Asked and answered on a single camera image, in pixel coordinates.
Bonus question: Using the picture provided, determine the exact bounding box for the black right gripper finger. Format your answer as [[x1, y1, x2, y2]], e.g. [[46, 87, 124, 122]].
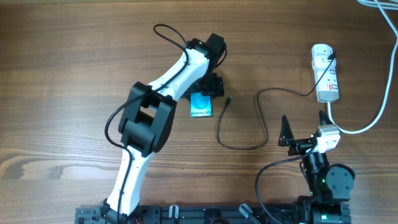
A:
[[278, 114, 295, 147], [318, 110, 333, 126]]

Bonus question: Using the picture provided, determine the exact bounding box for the black USB-C charging cable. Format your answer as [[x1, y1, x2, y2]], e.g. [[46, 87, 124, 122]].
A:
[[215, 50, 337, 151]]

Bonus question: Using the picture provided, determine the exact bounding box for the blue-screen Galaxy smartphone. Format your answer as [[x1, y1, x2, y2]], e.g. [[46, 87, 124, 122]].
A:
[[190, 93, 213, 118]]

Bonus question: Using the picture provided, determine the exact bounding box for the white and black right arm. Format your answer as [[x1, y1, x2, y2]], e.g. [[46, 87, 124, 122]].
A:
[[278, 110, 355, 224]]

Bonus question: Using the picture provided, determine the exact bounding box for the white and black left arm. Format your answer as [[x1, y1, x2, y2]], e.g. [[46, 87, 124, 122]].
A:
[[101, 34, 226, 223]]

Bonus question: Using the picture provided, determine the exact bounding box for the white USB charger adapter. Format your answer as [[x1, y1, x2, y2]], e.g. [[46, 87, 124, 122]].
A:
[[312, 54, 336, 72]]

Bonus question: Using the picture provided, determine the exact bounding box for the white power strip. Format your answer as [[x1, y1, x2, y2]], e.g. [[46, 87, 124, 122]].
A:
[[312, 44, 340, 103]]

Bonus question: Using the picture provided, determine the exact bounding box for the white power strip cord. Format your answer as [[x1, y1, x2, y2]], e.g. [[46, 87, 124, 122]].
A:
[[326, 0, 398, 135]]

